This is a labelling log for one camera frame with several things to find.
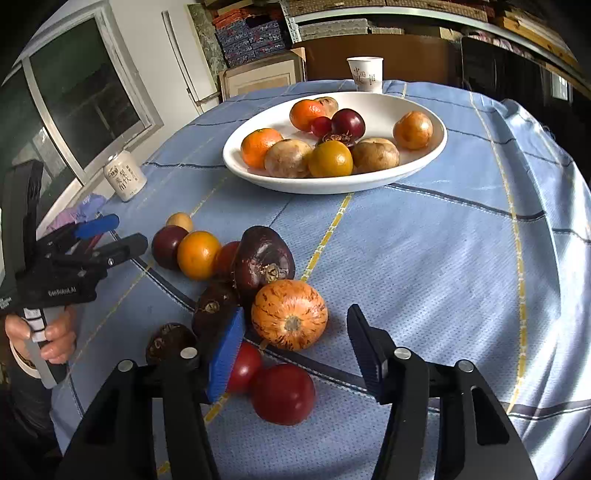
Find white framed window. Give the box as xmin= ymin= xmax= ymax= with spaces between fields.
xmin=0 ymin=4 xmax=164 ymax=241

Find white drink can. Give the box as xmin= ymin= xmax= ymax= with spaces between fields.
xmin=103 ymin=150 xmax=147 ymax=202

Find small yellow fruit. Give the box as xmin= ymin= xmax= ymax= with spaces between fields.
xmin=165 ymin=212 xmax=195 ymax=234

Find white wooden slat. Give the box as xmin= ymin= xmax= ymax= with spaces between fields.
xmin=161 ymin=10 xmax=204 ymax=104

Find golden pepino melon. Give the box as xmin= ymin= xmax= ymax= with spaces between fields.
xmin=393 ymin=111 xmax=435 ymax=150

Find blue striped tablecloth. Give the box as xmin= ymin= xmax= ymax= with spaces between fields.
xmin=37 ymin=79 xmax=591 ymax=480

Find tangerine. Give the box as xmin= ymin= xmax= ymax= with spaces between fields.
xmin=240 ymin=128 xmax=284 ymax=169

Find stack of patterned flat boxes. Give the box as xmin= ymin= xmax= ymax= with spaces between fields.
xmin=286 ymin=0 xmax=578 ymax=61

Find person's left hand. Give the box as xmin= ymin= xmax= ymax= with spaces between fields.
xmin=6 ymin=308 xmax=77 ymax=365

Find white paper cup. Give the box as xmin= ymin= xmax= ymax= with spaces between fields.
xmin=346 ymin=56 xmax=385 ymax=94

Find yellow orange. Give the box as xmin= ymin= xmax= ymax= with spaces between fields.
xmin=177 ymin=231 xmax=222 ymax=281
xmin=308 ymin=140 xmax=354 ymax=178

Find pile of blue patterned boxes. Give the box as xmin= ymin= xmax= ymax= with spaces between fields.
xmin=212 ymin=9 xmax=294 ymax=68

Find brown wooden board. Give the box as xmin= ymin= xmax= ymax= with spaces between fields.
xmin=291 ymin=34 xmax=462 ymax=86

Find white plate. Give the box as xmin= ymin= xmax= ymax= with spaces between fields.
xmin=222 ymin=91 xmax=448 ymax=195

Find person's left forearm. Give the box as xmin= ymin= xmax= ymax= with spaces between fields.
xmin=0 ymin=357 xmax=63 ymax=462

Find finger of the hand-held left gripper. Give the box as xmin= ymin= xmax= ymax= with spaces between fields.
xmin=69 ymin=233 xmax=149 ymax=269
xmin=44 ymin=213 xmax=121 ymax=250

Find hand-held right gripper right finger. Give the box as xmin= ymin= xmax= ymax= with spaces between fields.
xmin=346 ymin=304 xmax=539 ymax=480

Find pink cloth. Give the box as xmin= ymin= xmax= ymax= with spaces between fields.
xmin=46 ymin=208 xmax=81 ymax=232

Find white metal shelf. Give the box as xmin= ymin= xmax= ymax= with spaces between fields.
xmin=281 ymin=0 xmax=583 ymax=75

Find marble slab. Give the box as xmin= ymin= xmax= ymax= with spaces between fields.
xmin=187 ymin=4 xmax=227 ymax=88

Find black panel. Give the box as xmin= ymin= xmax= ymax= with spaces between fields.
xmin=459 ymin=36 xmax=573 ymax=107

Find wooden picture frame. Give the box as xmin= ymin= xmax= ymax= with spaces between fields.
xmin=219 ymin=54 xmax=305 ymax=100

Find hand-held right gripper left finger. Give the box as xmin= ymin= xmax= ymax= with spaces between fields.
xmin=55 ymin=307 xmax=246 ymax=480

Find striped pepino melon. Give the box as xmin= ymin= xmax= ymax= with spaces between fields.
xmin=251 ymin=279 xmax=329 ymax=352

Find red tomato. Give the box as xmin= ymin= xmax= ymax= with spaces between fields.
xmin=250 ymin=364 xmax=317 ymax=426
xmin=226 ymin=342 xmax=264 ymax=394
xmin=215 ymin=241 xmax=241 ymax=282

